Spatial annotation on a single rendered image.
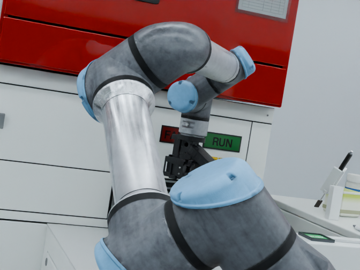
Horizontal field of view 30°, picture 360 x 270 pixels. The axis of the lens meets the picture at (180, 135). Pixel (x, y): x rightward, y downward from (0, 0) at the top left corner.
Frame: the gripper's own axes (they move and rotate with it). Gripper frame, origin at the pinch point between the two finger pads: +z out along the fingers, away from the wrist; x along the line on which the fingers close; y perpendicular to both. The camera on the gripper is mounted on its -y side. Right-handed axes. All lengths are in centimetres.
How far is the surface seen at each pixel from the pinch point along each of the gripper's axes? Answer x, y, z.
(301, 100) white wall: -198, 45, -38
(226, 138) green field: -20.6, 2.1, -19.9
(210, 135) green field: -16.8, 5.4, -20.0
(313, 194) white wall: -212, 34, 12
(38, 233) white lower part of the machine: 16.4, 34.5, 12.2
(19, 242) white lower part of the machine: 19.9, 37.6, 15.2
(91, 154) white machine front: 8.2, 27.4, -10.6
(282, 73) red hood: -26.7, -9.4, -40.8
